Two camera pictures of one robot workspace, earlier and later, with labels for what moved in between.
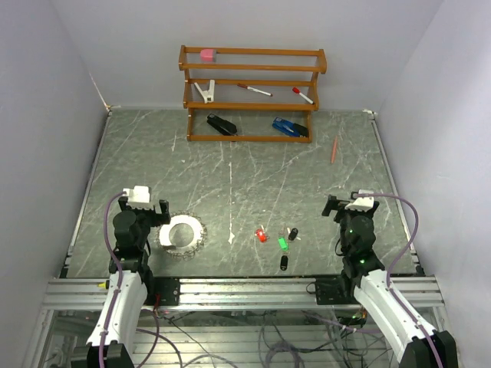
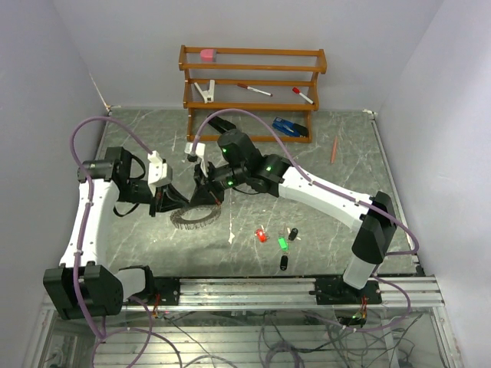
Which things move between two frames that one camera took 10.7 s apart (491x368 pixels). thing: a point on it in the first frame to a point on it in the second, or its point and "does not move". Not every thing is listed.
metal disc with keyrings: x=188 y=252 to x=176 y=215
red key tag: x=261 y=235 does not move
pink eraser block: x=208 y=55 does not move
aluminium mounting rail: x=240 y=293 does not move
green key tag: x=283 y=243 does not move
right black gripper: x=335 y=204 to x=205 y=193
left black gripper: x=157 y=218 to x=166 y=198
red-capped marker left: x=254 y=90 does not move
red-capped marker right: x=297 y=90 does not move
